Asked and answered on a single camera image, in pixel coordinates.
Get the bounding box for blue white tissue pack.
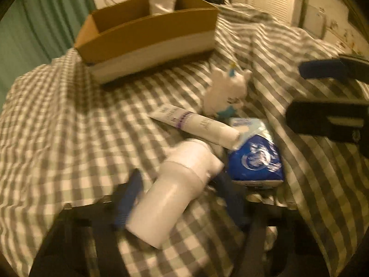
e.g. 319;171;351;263
227;117;285;188

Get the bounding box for white spray bottle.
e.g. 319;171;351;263
126;139;224;249

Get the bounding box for white cream tube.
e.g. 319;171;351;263
149;104;240;150

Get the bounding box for white plush toy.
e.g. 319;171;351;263
203;65;252;121

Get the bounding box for brown cardboard box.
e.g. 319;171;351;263
74;0;219;84

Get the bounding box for green curtain left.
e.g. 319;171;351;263
1;0;96;102

